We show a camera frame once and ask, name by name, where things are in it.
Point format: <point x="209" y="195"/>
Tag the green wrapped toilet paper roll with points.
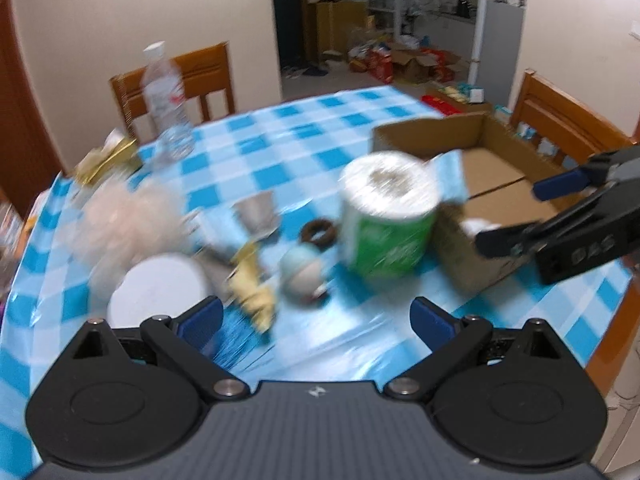
<point x="387" y="215"/>

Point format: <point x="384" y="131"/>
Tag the white lid glitter jar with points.
<point x="155" y="290"/>

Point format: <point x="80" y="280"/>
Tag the wooden chair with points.
<point x="560" y="110"/>
<point x="200" y="67"/>

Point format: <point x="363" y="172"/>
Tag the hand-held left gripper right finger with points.
<point x="430" y="320"/>

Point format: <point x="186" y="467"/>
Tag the yellow wooden cabinet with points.
<point x="335" y="25"/>

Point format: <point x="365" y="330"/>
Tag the clear plastic water bottle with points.
<point x="165" y="95"/>

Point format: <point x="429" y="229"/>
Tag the yellow soft toy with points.
<point x="255" y="295"/>

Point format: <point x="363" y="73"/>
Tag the grey refrigerator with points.
<point x="495" y="45"/>

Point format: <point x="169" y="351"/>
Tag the fluffy white plush toy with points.
<point x="125" y="225"/>

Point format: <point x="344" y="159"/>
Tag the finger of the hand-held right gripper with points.
<point x="505" y="242"/>
<point x="560" y="185"/>

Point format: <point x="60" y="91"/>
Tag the red printed box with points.
<point x="442" y="105"/>

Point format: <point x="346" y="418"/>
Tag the open cardboard box on floor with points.
<point x="415" y="65"/>

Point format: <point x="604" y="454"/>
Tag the gold tissue pack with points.
<point x="107" y="160"/>

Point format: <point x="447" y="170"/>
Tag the cardboard box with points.
<point x="500" y="165"/>
<point x="415" y="65"/>

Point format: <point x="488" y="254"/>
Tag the blue face mask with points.
<point x="450" y="180"/>

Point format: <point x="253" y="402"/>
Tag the blue white checkered tablecloth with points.
<point x="300" y="160"/>

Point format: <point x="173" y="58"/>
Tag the white cotton wad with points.
<point x="475" y="226"/>

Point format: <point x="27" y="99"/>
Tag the flattened brown cardboard tube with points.
<point x="257" y="212"/>

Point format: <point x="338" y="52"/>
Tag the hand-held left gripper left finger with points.
<point x="202" y="317"/>

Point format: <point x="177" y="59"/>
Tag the pastel soft ball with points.
<point x="300" y="272"/>

